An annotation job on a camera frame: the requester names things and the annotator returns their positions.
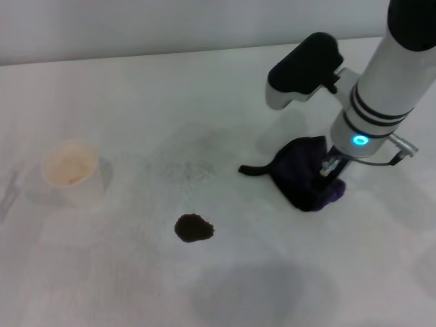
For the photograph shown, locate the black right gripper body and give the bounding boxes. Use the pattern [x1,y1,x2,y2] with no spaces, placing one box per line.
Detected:
[318,145,352,202]

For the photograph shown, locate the purple rag with black trim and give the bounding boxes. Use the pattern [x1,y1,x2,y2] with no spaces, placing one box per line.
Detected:
[238,135,347,213]

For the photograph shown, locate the white paper cup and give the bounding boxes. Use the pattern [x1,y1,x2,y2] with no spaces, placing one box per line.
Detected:
[42,139,114,209]

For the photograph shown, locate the black water stain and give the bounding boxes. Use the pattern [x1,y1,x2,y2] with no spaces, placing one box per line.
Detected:
[174,213,216,244]

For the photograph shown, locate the thin black cable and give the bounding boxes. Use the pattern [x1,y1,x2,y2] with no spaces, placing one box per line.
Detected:
[353,151,405,168]

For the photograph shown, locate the silver threaded cable connector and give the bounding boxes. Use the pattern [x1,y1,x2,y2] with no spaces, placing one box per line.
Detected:
[389,133,420,159]

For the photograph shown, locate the black and white wrist camera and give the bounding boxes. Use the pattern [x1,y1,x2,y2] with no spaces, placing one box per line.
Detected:
[266,31,345,111]

